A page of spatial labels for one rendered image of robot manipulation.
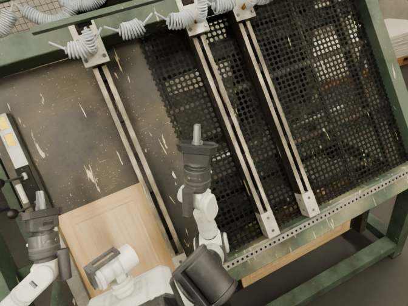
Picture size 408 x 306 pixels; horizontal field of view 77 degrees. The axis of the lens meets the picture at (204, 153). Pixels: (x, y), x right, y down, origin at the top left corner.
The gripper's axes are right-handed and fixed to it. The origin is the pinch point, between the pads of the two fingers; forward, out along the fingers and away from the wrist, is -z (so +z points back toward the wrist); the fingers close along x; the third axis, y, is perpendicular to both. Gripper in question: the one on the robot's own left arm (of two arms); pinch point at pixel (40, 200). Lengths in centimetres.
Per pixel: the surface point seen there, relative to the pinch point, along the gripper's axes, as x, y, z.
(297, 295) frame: 135, 28, 86
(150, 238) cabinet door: 42.6, 1.0, 23.9
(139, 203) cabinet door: 39.2, 0.9, 7.6
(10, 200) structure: 3.6, -38.7, -3.1
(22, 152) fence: 4.2, -22.7, -20.8
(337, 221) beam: 111, 66, 34
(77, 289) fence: 18.8, -20.3, 38.2
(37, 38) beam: 6, -5, -62
